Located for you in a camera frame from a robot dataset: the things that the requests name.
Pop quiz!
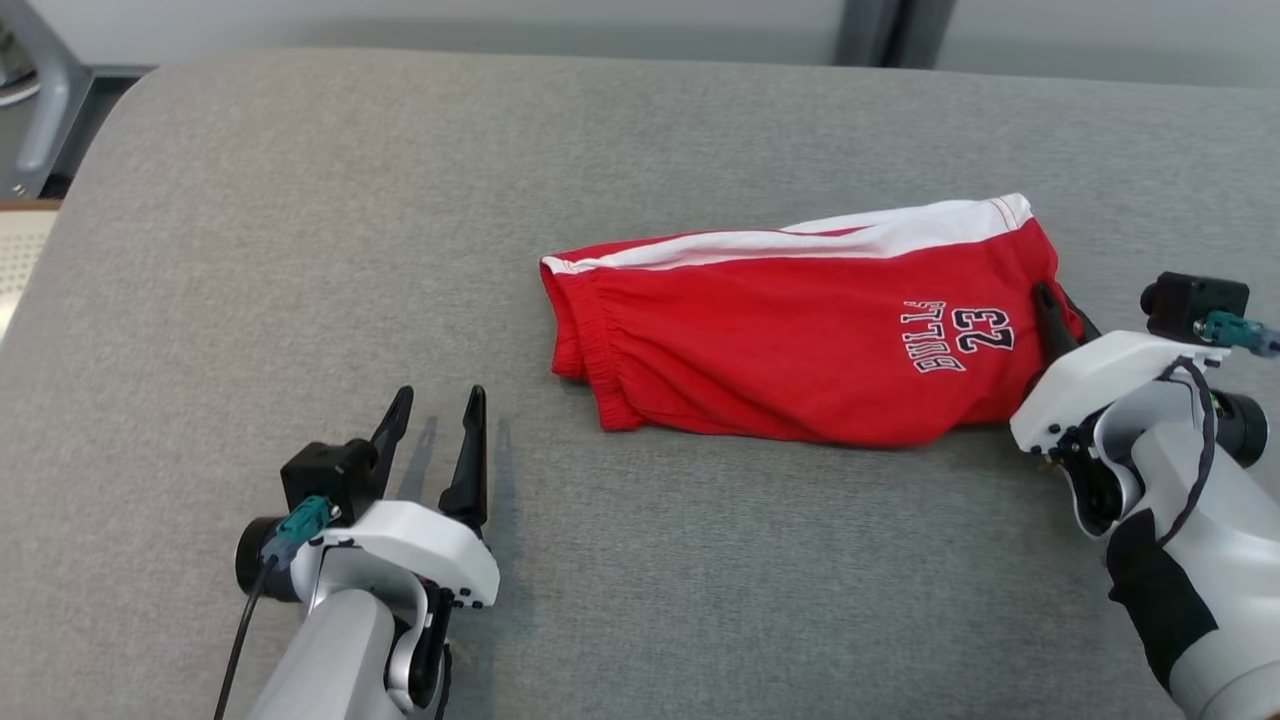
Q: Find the black cable teal plug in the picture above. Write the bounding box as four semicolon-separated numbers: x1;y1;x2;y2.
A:
213;495;333;720
1150;310;1280;546

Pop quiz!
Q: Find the grey metal tube frame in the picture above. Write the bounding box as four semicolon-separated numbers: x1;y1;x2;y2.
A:
0;0;93;201

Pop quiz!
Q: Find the right black cable teal plug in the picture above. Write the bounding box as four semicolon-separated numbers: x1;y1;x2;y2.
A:
1150;310;1280;546

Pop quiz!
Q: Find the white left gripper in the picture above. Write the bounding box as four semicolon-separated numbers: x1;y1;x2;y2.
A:
318;385;501;609

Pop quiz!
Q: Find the left black cable teal plug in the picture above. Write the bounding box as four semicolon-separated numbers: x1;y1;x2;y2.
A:
213;495;333;720

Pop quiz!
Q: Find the white round floor base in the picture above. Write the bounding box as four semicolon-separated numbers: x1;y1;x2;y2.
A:
0;20;41;106

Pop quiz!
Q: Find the grey fabric sofa cushion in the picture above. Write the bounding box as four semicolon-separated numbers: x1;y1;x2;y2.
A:
0;45;1280;720

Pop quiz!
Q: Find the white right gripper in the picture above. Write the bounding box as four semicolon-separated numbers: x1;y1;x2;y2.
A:
1010;282;1231;456

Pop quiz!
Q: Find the red basketball shorts number 23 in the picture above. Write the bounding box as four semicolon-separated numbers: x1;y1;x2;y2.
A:
540;193;1101;448

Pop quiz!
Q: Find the beige perforated seat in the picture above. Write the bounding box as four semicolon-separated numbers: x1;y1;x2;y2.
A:
0;200;63;341

